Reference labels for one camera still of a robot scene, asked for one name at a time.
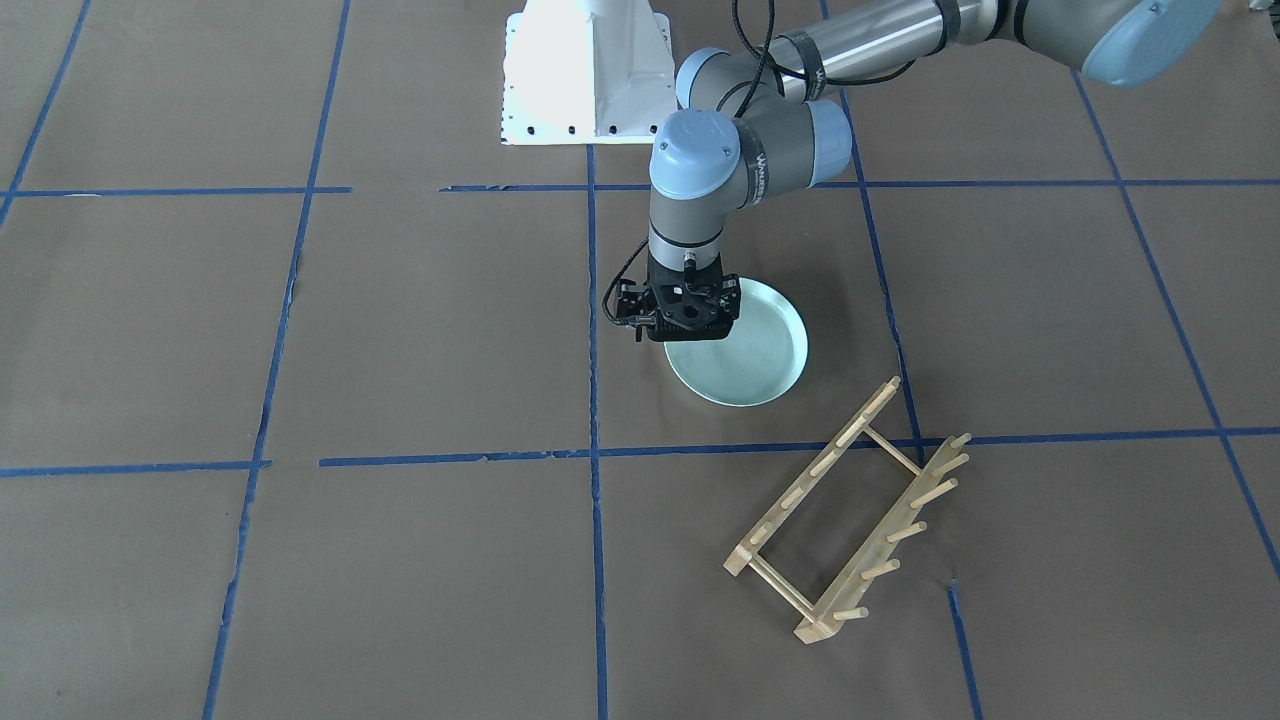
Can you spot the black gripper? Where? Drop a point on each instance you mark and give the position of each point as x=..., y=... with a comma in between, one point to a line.
x=631, y=303

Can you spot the wooden dish rack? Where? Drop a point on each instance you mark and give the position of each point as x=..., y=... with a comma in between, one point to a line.
x=861, y=493

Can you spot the light green round plate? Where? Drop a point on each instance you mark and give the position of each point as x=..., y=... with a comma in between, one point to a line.
x=762, y=357

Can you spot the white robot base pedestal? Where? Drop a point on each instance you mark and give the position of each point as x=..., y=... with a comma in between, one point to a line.
x=586, y=72

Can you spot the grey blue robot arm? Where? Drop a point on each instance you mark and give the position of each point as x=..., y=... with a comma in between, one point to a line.
x=754, y=125

